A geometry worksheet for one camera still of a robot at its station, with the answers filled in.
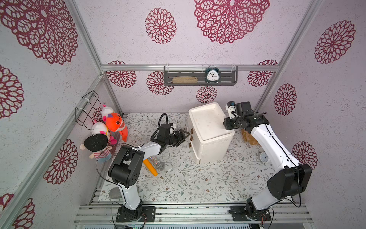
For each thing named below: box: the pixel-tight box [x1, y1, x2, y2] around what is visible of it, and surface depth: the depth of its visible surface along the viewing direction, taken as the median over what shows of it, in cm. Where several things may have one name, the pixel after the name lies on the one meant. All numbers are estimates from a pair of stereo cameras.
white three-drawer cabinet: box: [188, 102, 236, 165], surface depth 83 cm
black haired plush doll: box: [79, 133, 113, 163], surface depth 78 cm
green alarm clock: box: [205, 64, 221, 84], surface depth 92 cm
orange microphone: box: [142, 158, 159, 177], surface depth 91 cm
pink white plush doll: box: [91, 104, 118, 146], surface depth 89 cm
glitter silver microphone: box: [147, 155, 165, 174], surface depth 91 cm
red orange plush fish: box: [105, 112, 129, 143], surface depth 92 cm
